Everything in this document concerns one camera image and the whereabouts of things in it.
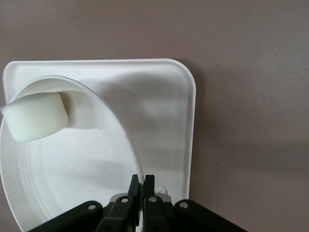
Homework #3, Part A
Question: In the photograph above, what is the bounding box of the white steamed bun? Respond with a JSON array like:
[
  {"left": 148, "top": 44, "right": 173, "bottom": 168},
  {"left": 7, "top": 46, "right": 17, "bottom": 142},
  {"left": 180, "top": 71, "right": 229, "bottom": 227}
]
[{"left": 0, "top": 92, "right": 70, "bottom": 143}]

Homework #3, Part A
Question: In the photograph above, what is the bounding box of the cream round plate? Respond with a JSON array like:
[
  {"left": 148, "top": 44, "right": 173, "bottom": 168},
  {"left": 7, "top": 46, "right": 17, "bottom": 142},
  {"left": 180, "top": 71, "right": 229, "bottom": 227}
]
[{"left": 0, "top": 75, "right": 146, "bottom": 232}]

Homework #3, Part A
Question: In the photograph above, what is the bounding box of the brown table cover sheet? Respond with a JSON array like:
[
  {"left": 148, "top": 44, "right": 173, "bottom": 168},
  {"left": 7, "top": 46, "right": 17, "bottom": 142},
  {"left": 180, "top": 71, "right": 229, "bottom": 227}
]
[{"left": 0, "top": 0, "right": 309, "bottom": 232}]

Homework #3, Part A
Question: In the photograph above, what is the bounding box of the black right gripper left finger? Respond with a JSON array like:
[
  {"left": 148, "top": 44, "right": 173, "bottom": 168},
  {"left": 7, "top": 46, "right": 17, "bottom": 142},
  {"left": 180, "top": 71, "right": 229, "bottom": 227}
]
[{"left": 28, "top": 173, "right": 140, "bottom": 232}]

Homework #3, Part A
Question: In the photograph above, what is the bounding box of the cream rabbit print tray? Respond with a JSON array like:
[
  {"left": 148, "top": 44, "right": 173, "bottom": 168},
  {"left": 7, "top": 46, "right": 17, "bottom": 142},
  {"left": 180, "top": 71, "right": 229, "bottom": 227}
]
[{"left": 3, "top": 58, "right": 197, "bottom": 203}]

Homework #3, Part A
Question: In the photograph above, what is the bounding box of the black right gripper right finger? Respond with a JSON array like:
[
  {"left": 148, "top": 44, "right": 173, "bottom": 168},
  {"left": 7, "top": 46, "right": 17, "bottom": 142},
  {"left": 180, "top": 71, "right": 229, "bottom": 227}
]
[{"left": 142, "top": 174, "right": 250, "bottom": 232}]

